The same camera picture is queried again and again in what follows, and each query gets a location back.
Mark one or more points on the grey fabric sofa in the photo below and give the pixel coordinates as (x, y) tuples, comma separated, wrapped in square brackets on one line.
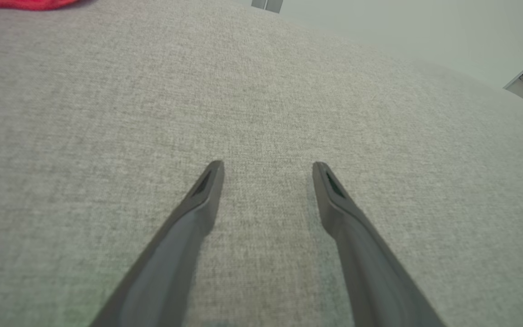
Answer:
[(261, 91)]

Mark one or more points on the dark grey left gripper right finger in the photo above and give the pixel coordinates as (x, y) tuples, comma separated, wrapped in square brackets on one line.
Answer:
[(370, 277)]

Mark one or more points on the red white basketball jersey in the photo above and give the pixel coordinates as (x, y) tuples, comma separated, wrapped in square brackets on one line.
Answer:
[(25, 3)]

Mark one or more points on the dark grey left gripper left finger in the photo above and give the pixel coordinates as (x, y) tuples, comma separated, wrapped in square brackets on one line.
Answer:
[(170, 268)]

